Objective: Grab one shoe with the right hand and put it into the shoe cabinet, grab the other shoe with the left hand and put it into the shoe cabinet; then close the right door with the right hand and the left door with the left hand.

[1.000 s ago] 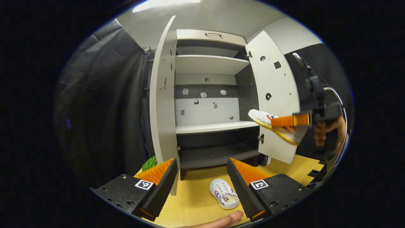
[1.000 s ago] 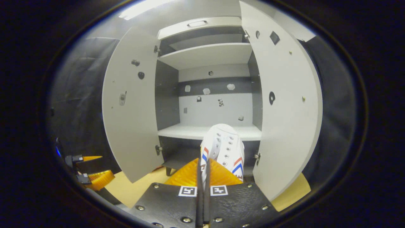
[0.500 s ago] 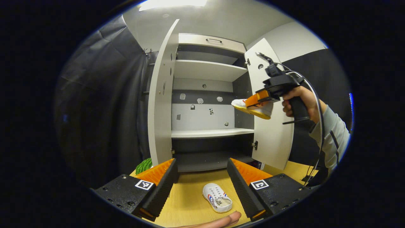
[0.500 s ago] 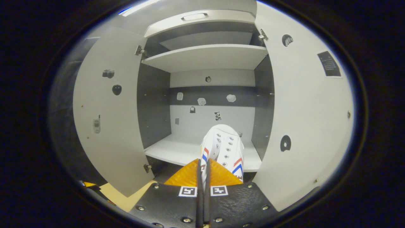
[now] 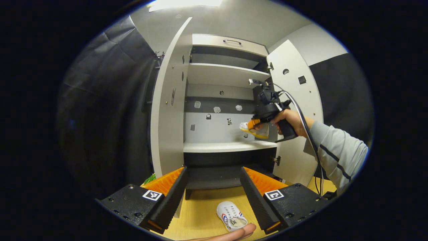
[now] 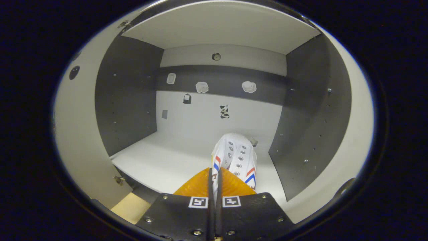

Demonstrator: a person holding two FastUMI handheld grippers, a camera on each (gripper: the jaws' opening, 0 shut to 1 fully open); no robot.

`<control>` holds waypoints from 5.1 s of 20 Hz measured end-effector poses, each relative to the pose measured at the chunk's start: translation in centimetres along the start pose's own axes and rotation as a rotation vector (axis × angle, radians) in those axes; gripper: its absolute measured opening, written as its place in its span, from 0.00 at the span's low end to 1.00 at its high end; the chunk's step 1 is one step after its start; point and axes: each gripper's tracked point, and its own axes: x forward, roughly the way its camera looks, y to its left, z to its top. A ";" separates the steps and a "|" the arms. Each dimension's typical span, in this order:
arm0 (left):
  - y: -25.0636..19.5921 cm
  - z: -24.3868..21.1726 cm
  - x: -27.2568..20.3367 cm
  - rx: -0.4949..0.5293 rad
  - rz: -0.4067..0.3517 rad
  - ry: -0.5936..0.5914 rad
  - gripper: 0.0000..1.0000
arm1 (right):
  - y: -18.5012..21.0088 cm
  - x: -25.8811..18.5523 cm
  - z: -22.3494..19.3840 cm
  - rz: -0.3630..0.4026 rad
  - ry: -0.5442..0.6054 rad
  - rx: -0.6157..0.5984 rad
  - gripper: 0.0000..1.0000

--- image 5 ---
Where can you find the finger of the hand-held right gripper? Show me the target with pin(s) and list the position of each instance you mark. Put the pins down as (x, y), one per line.
(254, 124)

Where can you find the white cabinet drawer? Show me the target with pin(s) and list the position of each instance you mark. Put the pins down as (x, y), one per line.
(214, 42)

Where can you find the white striped shoe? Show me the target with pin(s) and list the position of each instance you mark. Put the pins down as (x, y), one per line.
(230, 214)
(260, 133)

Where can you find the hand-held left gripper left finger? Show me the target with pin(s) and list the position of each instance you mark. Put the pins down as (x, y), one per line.
(172, 201)

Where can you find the green pink watermelon toy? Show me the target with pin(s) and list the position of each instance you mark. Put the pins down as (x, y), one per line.
(150, 179)

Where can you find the white shoe cabinet door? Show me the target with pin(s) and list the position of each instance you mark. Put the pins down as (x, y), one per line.
(291, 160)
(167, 134)

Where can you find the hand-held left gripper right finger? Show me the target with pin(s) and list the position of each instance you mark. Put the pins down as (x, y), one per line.
(255, 201)

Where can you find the black backdrop cloth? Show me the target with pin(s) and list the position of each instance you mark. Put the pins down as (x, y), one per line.
(110, 117)

